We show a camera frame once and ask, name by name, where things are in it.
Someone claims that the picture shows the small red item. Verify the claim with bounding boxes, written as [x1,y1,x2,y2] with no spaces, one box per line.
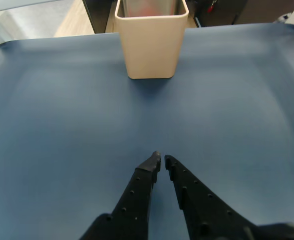
[206,0,217,13]

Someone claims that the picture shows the blue-grey table mat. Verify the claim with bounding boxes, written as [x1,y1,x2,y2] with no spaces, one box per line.
[0,22,294,240]

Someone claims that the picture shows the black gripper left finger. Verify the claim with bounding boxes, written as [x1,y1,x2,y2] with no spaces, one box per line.
[79,150,162,240]

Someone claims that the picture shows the dark furniture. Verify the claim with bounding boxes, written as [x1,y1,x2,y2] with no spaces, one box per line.
[188,0,294,28]

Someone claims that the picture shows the white square box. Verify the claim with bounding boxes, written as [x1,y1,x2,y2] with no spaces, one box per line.
[114,0,189,80]

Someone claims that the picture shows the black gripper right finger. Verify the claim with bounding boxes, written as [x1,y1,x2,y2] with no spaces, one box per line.
[164,154,262,240]

